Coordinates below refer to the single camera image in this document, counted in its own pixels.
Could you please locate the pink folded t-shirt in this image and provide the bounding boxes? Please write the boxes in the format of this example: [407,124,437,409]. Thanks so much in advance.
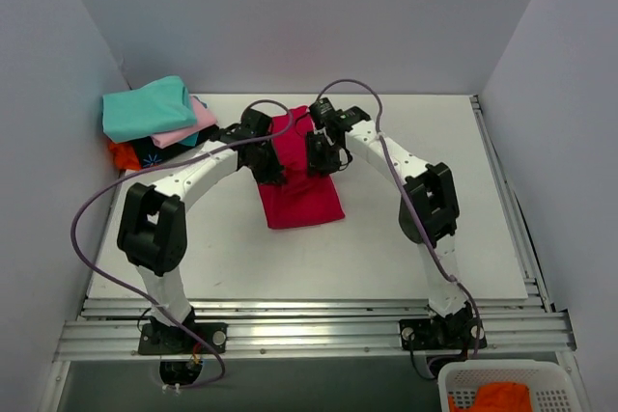
[149,96,217,148]

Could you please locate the orange t-shirt in basket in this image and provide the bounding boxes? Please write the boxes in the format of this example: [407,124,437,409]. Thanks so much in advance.
[448,382,533,412]

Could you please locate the aluminium frame rails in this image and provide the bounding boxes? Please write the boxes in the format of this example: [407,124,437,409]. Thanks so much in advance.
[46,96,576,411]

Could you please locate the teal folded t-shirt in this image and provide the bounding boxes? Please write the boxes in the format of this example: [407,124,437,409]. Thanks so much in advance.
[102,75,197,143]

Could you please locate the red t-shirt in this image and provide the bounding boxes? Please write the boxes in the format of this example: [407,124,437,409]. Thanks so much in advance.
[258,105,345,230]

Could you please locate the black folded t-shirt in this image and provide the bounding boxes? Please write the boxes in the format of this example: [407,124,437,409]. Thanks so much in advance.
[126,123,228,171]

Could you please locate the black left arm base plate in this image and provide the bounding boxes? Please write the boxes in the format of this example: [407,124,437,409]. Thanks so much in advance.
[137,320,228,356]

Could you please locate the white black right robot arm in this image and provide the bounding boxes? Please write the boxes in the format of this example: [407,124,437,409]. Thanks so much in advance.
[305,107,484,347]

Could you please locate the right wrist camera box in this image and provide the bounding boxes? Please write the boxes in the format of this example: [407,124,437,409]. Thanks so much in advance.
[309,97,371,131]

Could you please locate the orange folded t-shirt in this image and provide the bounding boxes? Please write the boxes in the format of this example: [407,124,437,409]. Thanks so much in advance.
[107,138,161,171]

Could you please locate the white plastic laundry basket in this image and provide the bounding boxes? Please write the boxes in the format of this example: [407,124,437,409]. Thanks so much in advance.
[437,359,582,411]

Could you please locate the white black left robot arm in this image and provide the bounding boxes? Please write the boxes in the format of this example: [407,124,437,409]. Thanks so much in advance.
[117,108,285,353]

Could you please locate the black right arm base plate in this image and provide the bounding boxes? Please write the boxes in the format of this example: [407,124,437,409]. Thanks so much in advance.
[398,317,476,351]

